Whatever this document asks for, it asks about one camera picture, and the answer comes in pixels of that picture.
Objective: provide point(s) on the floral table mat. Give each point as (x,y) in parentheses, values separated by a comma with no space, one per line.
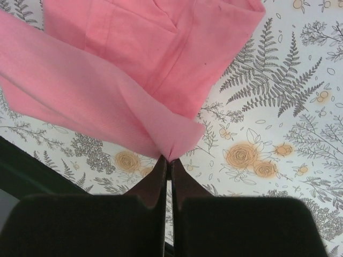
(273,123)

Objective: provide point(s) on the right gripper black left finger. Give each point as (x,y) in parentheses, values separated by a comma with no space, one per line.
(131,224)

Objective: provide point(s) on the pink t shirt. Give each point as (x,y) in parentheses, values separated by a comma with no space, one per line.
(134,73)

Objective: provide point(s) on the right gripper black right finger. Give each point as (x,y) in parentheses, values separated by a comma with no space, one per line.
(207,225)

